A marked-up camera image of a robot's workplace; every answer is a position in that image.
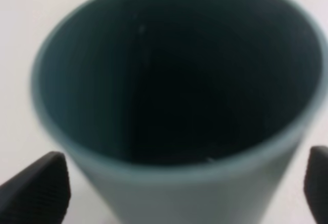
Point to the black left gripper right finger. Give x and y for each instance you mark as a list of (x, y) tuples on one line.
[(315, 183)]

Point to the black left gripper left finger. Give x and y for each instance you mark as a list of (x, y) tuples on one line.
[(40, 193)]

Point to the teal plastic cup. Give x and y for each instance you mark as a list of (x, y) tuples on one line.
[(182, 111)]

